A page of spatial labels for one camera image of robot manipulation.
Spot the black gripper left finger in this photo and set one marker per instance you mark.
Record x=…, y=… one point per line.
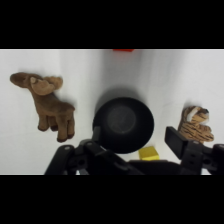
x=83, y=156

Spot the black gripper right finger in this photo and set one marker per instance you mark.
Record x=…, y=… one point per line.
x=186, y=150

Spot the red cube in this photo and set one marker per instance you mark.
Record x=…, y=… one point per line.
x=123, y=50

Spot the yellow cube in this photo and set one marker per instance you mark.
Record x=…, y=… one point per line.
x=149, y=153

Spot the black bowl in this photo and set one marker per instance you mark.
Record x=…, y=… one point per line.
x=123, y=125

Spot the striped tiger plush toy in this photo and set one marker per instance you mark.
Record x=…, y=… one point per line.
x=195, y=125

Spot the brown moose plush toy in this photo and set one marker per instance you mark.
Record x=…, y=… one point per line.
x=50, y=106

